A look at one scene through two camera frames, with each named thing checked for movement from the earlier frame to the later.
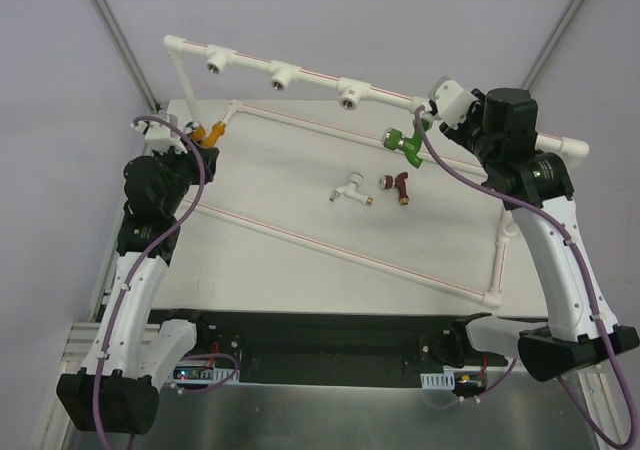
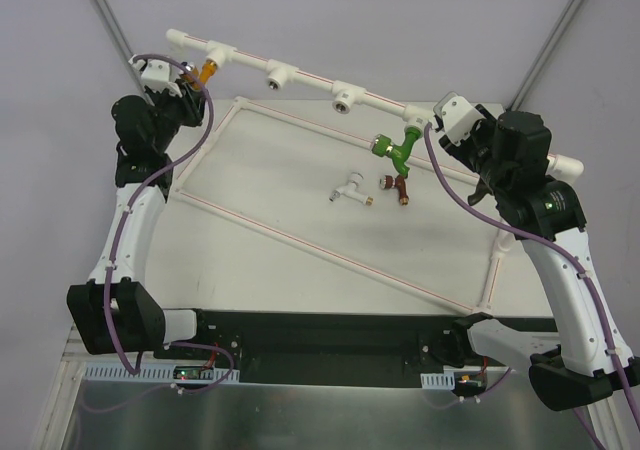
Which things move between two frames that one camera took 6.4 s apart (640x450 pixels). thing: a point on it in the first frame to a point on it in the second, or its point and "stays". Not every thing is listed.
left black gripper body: [198, 156] to [186, 96]
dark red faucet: [388, 182] stays
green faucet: [392, 139] to [382, 146]
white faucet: [355, 178] stays
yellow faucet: [196, 131] to [200, 77]
